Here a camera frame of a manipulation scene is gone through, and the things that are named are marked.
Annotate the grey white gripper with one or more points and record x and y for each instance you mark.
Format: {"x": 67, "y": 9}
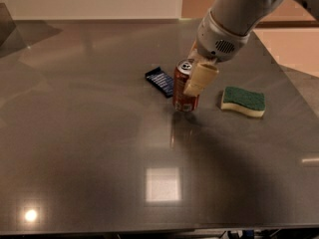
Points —
{"x": 215, "y": 42}

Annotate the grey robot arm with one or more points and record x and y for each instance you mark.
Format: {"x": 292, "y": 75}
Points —
{"x": 240, "y": 17}

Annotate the blue rxbar blueberry wrapper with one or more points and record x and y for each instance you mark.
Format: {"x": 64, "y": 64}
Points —
{"x": 161, "y": 80}

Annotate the green and yellow sponge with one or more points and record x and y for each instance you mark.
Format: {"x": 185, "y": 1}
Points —
{"x": 251, "y": 104}

